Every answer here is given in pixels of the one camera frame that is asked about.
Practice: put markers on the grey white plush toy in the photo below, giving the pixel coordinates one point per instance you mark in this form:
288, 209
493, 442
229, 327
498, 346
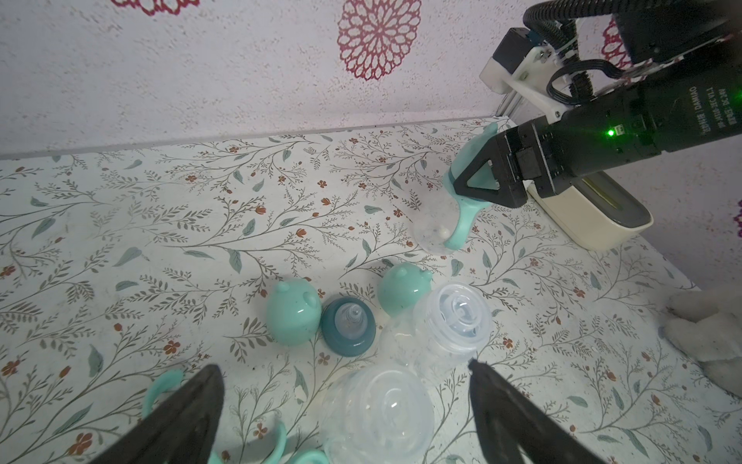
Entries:
706, 327

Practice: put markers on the cream box dark lid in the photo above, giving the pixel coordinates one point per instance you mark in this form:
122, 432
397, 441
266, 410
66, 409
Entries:
597, 213

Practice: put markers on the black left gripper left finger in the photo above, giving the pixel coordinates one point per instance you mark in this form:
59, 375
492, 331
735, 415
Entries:
179, 421

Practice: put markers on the teal nipple collar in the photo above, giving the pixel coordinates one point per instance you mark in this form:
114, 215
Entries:
348, 327

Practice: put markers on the mint bottle cap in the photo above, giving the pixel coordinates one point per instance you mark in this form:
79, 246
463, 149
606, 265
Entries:
293, 312
402, 287

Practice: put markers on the clear baby bottle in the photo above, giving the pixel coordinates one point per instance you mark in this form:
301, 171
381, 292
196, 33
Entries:
435, 226
378, 414
444, 330

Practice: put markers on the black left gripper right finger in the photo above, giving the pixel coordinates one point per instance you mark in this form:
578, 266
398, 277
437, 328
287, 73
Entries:
510, 428

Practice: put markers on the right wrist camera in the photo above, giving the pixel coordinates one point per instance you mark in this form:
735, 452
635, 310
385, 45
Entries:
520, 69

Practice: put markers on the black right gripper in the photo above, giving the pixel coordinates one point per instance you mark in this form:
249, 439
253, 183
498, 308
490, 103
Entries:
693, 102

